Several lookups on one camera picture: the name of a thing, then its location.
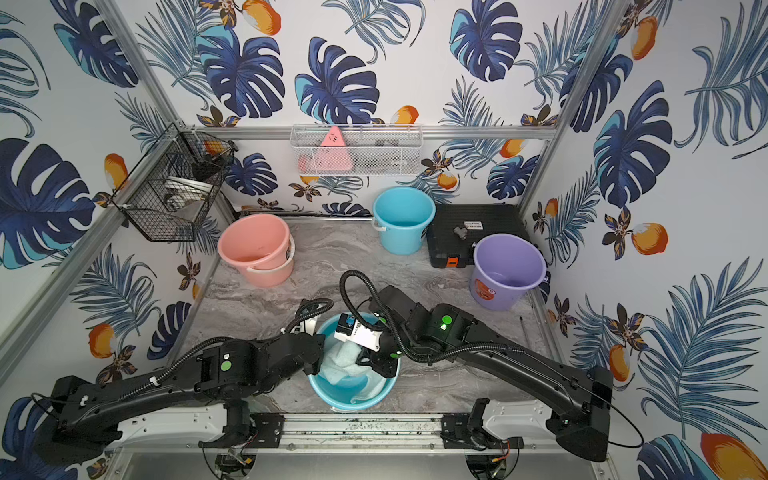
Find light teal cloth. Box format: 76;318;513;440
318;342;386;405

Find teal plastic bucket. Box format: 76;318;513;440
309;313;400;411

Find pink plastic bucket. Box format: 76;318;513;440
217;214;296;288

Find purple plastic bucket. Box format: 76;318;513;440
469;233;547;311

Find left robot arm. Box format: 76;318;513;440
34;298;334;466

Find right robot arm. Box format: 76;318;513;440
339;270;617;462

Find teal bucket with label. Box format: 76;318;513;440
372;187;436;256

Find black tool case orange latches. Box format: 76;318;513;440
425;204;529;269

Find silver metal pipe fitting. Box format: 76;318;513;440
453;226;468;241

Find pink triangle item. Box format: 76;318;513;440
308;126;354;174

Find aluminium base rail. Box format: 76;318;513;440
109;401;566;455

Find clear wall shelf basket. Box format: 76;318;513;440
289;124;424;176

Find black wire basket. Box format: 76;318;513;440
110;124;238;243

